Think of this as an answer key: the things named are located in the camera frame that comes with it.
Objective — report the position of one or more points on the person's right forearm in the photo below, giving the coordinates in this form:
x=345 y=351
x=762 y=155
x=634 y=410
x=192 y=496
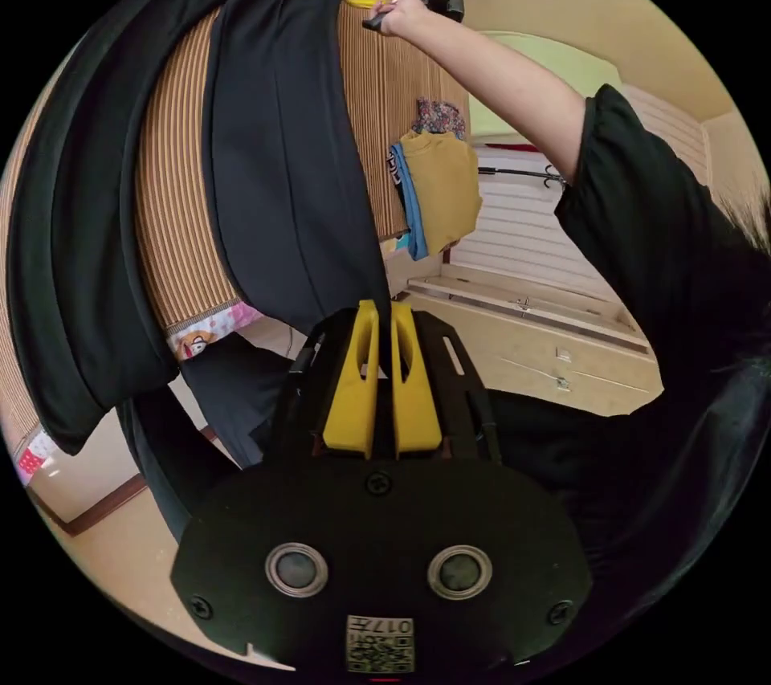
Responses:
x=500 y=79

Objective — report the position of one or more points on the person's body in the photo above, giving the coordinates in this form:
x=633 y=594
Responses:
x=662 y=287

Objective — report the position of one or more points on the black pants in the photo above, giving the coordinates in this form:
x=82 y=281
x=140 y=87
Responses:
x=277 y=155

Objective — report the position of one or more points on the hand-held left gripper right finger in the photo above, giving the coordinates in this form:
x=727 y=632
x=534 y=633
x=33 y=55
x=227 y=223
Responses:
x=417 y=396

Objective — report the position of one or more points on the beige wooden cupboard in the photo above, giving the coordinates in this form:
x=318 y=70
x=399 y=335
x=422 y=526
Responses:
x=542 y=348

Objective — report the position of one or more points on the person's right hand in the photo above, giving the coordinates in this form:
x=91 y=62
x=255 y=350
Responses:
x=405 y=13

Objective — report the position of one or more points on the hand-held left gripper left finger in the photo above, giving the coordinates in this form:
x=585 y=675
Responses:
x=352 y=390

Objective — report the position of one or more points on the pile of clothes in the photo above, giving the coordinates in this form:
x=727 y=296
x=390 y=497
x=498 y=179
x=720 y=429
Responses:
x=443 y=185

